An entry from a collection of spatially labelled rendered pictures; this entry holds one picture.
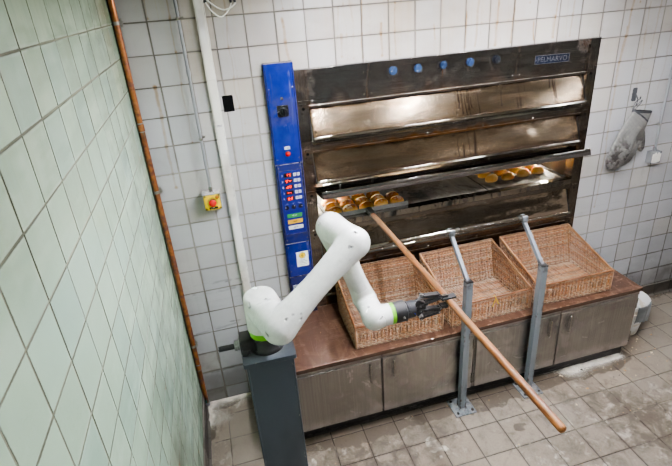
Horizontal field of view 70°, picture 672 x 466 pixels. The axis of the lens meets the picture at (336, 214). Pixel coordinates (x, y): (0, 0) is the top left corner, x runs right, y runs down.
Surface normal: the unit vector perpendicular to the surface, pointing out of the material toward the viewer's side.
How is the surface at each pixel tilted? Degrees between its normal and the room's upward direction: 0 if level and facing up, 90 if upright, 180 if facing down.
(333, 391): 90
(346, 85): 92
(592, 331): 90
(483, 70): 90
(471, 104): 70
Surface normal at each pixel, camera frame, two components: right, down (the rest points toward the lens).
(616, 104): 0.26, 0.39
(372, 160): 0.22, 0.07
